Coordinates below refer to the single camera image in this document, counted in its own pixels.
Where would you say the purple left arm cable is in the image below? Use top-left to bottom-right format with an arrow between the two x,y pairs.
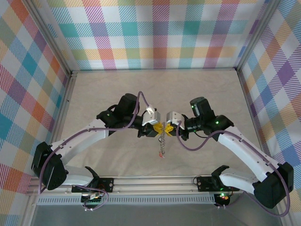
37,91 -> 156,212

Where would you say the aluminium frame post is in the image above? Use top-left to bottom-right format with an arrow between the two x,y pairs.
236,0 -> 280,69
27,0 -> 74,74

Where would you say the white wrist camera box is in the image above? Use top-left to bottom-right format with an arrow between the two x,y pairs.
165,110 -> 185,129
142,107 -> 162,126

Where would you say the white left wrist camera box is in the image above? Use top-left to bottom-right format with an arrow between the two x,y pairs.
142,107 -> 162,126

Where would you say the metal key holder disc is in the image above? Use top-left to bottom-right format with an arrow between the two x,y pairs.
158,131 -> 166,158

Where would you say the grey slotted cable duct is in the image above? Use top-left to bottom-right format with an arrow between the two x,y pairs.
37,196 -> 217,207

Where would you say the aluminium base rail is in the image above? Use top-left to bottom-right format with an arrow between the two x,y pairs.
28,176 -> 243,196

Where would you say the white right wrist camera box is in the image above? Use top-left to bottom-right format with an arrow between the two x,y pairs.
165,110 -> 185,129

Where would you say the aluminium side frame rail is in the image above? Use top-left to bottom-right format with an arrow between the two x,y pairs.
47,70 -> 77,170
236,68 -> 277,167

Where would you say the small circuit board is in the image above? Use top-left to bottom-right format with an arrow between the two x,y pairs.
80,192 -> 105,205
214,192 -> 230,201

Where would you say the grey metal floor plate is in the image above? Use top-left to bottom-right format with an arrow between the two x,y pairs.
23,203 -> 290,226

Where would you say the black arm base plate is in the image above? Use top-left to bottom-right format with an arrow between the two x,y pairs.
196,176 -> 214,192
97,178 -> 115,193

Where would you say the aluminium rear frame rail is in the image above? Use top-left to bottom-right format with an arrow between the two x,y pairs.
71,68 -> 238,73

